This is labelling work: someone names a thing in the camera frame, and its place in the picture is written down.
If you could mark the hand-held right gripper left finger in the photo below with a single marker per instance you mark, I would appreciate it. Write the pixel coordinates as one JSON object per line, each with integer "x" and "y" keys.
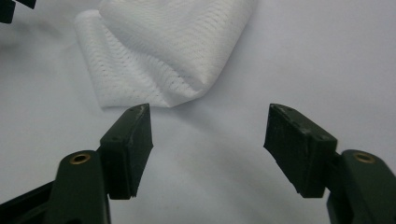
{"x": 124, "y": 146}

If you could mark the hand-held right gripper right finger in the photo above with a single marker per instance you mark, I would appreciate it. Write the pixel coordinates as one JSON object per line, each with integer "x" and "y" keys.
{"x": 299, "y": 149}

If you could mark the white mesh laundry bag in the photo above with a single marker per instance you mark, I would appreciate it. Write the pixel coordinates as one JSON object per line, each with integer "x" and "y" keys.
{"x": 158, "y": 53}

